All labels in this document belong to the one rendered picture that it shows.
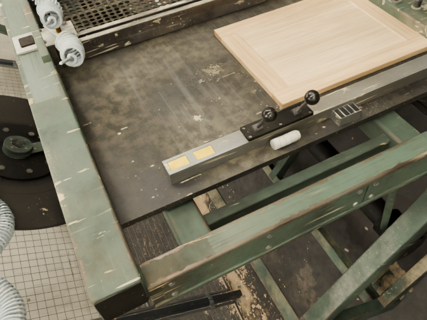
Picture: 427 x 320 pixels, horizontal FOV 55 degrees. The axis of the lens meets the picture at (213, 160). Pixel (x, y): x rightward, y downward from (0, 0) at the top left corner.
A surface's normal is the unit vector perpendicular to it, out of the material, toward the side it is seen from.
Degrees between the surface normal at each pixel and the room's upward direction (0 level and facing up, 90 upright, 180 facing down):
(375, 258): 0
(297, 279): 0
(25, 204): 90
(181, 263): 58
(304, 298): 0
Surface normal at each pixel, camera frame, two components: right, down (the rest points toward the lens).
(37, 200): 0.42, -0.74
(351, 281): -0.79, -0.01
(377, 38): -0.06, -0.64
